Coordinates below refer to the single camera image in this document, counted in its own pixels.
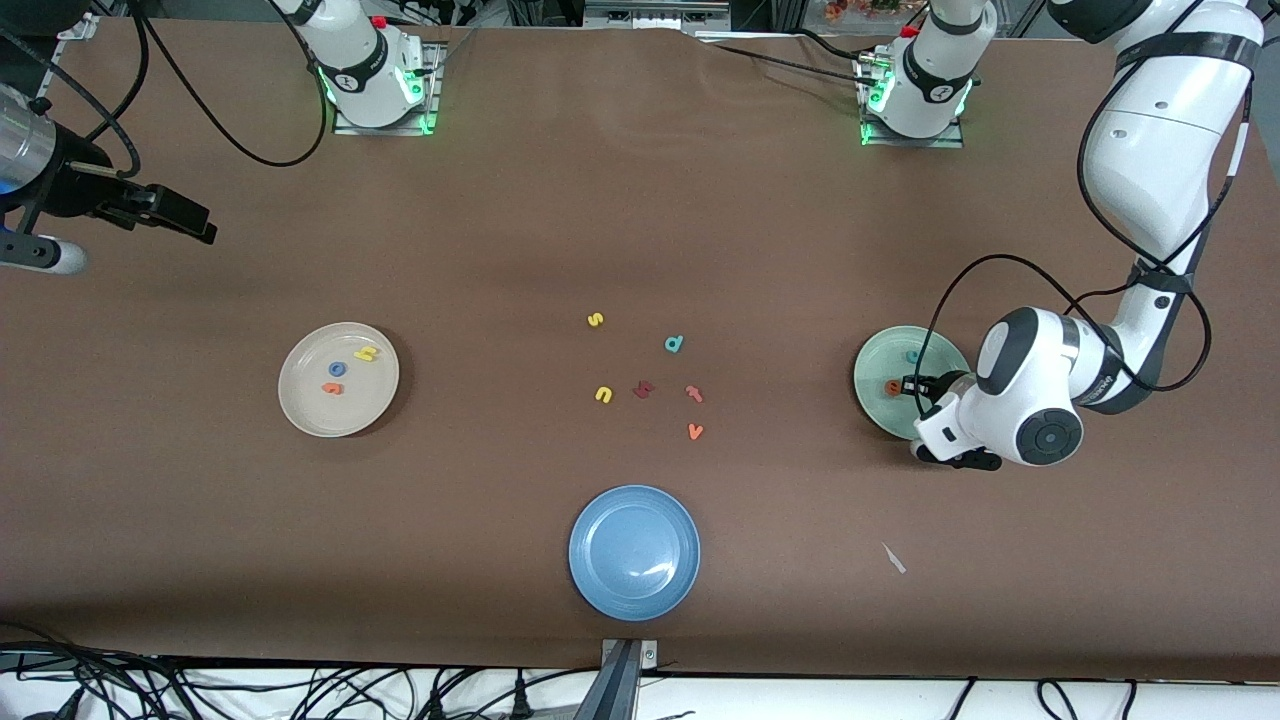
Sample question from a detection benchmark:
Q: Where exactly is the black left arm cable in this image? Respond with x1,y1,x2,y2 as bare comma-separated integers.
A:
915,60,1251,421

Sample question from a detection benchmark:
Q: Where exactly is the blue round plate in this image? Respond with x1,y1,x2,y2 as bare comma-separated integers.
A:
568,485,702,623

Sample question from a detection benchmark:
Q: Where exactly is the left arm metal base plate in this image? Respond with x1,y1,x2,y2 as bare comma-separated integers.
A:
855,50,966,149

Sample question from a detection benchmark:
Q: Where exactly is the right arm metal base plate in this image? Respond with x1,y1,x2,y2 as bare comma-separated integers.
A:
333,40,443,136

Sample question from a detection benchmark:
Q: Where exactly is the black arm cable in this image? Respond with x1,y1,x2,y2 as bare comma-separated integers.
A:
915,60,1251,421
0,0,331,201

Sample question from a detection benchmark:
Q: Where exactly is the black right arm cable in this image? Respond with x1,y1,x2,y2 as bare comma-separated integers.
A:
0,0,331,201

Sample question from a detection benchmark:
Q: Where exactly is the beige round plate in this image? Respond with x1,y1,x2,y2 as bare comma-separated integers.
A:
278,322,401,439

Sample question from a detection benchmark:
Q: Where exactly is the grey metal equipment box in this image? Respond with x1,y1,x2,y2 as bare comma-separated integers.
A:
583,0,733,31

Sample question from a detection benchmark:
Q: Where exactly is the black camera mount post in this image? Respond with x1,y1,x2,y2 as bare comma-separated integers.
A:
572,640,641,720

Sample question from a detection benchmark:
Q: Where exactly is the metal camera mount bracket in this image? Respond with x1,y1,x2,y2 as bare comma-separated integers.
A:
600,638,660,671

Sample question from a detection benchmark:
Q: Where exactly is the green round plate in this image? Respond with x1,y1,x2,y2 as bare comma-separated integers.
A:
853,326,976,441

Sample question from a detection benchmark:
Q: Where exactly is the black table cable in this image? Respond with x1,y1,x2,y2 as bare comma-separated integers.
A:
695,40,881,86
790,28,871,63

